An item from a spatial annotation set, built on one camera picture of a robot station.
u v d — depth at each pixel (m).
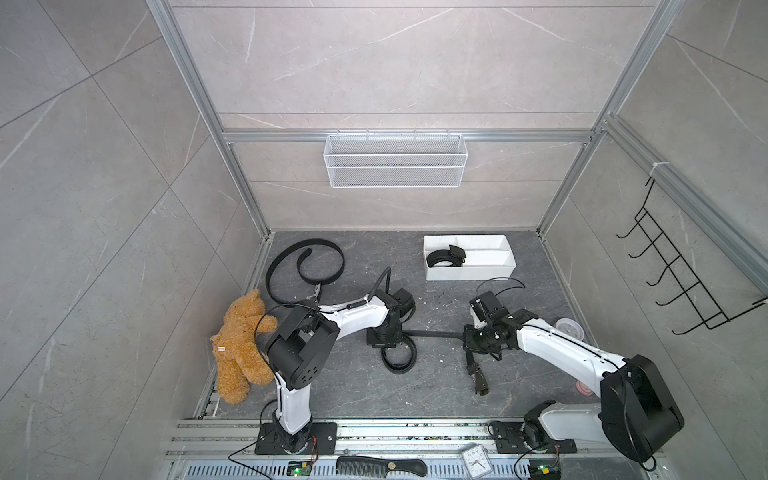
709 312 0.59
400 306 0.74
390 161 1.01
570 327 0.91
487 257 1.07
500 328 0.62
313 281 1.03
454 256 0.98
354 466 0.70
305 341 0.51
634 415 0.41
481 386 0.76
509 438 0.73
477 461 0.69
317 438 0.73
